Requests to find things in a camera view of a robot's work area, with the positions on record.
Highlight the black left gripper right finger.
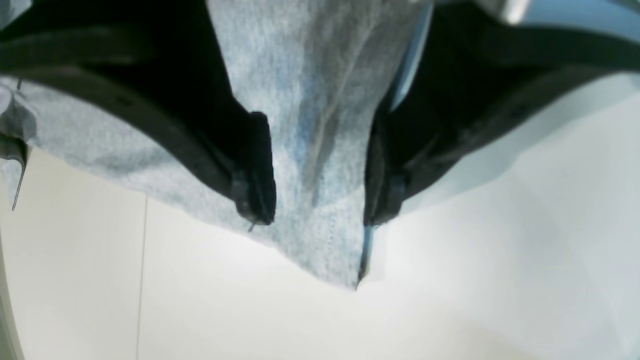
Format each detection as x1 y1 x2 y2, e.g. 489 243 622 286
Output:
363 0 639 227

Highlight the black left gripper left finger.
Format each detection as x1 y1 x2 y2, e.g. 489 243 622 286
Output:
1 0 277 226

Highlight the grey T-shirt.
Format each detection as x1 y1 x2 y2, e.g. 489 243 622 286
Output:
1 0 430 290

